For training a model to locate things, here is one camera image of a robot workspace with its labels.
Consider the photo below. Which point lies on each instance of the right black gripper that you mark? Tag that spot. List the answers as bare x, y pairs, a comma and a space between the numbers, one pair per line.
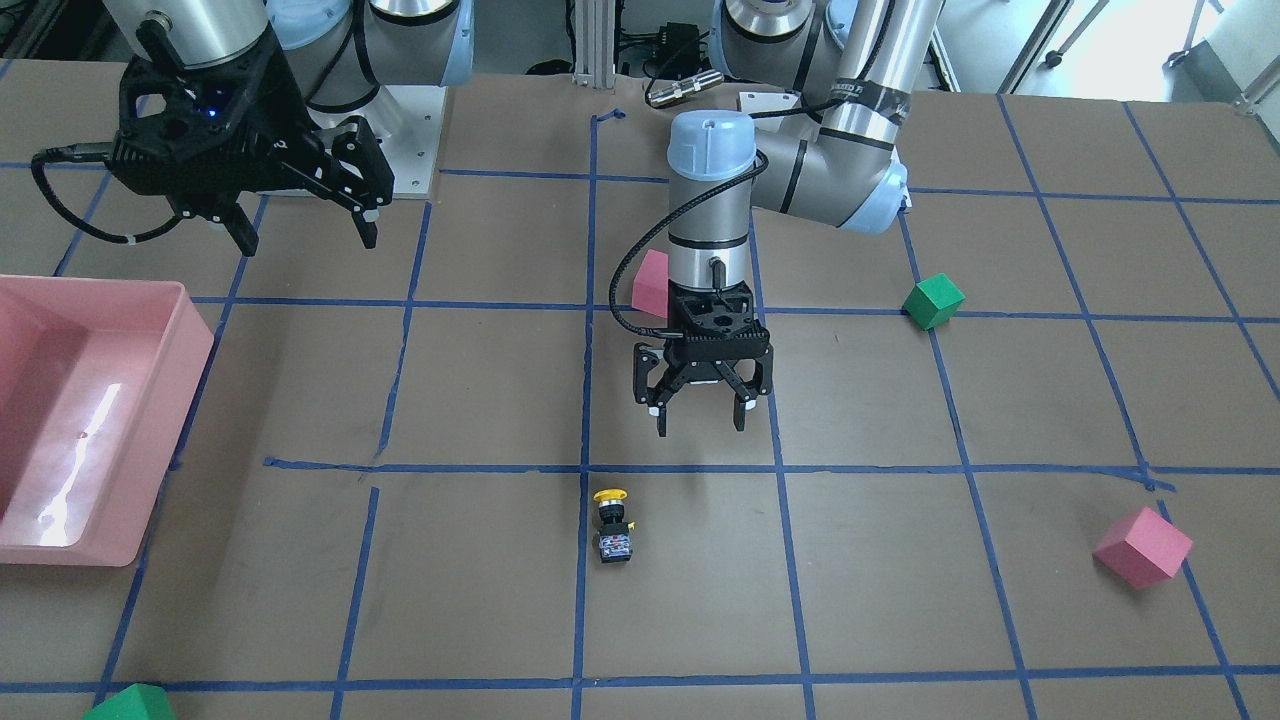
283, 118

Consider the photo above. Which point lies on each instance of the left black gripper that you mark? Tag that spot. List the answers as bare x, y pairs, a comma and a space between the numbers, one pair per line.
700, 375

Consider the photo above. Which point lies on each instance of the yellow push button switch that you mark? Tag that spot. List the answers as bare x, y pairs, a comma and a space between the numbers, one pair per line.
613, 541

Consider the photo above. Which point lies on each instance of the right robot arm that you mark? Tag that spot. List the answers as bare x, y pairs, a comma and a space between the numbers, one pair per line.
337, 50

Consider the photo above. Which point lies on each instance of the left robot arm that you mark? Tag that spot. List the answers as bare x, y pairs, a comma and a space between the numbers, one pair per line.
852, 66

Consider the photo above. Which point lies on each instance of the pink cube centre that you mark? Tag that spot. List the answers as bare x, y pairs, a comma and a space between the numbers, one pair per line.
650, 286

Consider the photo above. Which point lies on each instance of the pink cube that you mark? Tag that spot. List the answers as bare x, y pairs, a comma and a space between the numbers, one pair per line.
650, 286
1143, 549

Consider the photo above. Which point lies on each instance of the pink plastic bin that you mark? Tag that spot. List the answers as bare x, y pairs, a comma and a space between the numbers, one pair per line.
97, 378

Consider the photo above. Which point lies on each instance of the green cube far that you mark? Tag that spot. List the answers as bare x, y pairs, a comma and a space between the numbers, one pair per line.
933, 301

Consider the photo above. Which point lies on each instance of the pink cube far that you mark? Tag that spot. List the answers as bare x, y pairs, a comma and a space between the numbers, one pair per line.
1143, 549

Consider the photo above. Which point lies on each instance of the green cube near bin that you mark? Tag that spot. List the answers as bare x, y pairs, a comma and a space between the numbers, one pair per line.
136, 702

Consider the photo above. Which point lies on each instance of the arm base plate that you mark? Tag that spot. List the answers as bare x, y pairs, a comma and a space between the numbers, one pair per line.
766, 106
407, 121

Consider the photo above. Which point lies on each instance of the aluminium frame post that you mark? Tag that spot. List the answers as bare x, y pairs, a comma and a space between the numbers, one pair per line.
594, 30

